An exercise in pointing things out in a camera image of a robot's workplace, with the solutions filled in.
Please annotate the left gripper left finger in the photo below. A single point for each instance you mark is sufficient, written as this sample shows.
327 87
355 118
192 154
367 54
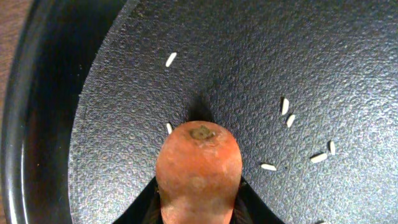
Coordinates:
145 209

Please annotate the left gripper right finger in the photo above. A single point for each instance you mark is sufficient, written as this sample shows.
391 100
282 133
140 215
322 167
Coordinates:
250 209

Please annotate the orange carrot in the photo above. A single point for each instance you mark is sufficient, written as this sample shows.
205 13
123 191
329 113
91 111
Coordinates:
198 172

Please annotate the round black tray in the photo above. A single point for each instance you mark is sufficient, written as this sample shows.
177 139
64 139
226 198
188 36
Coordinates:
308 89

